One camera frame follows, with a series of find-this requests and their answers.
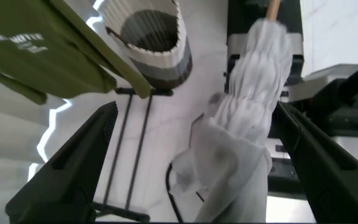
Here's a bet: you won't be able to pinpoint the pale grey shorts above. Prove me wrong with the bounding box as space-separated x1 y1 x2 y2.
165 17 293 223

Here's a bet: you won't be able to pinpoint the pink clothes hanger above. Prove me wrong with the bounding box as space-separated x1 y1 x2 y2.
265 0 282 22

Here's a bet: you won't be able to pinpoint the black clothes rack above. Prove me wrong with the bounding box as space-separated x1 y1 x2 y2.
92 86 174 223

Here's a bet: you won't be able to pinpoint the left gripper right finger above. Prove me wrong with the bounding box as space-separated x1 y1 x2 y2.
273 101 358 222

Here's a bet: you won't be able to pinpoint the green printed garment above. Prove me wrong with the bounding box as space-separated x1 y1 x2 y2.
0 0 152 106

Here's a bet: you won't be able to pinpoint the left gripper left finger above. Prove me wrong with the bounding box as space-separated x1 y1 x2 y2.
4 101 119 222

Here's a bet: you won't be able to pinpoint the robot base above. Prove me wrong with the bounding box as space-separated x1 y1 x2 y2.
224 0 358 200

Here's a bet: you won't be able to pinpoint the white laundry basket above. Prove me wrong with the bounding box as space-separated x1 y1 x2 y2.
97 0 194 91

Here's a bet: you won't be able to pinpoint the white curtain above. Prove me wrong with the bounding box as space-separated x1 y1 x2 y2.
0 73 74 194

